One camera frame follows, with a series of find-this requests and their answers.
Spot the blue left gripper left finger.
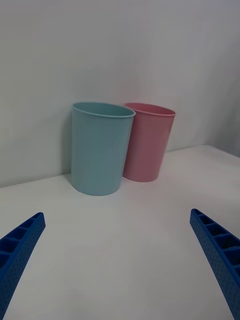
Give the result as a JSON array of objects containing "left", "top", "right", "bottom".
[{"left": 0, "top": 211, "right": 47, "bottom": 320}]

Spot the pale blue plastic bin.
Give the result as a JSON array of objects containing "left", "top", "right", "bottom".
[{"left": 71, "top": 101, "right": 137, "bottom": 197}]

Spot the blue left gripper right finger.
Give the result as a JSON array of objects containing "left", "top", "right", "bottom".
[{"left": 189, "top": 208, "right": 240, "bottom": 320}]

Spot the pink plastic bin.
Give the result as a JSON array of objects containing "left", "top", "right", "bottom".
[{"left": 122, "top": 102, "right": 177, "bottom": 183}]

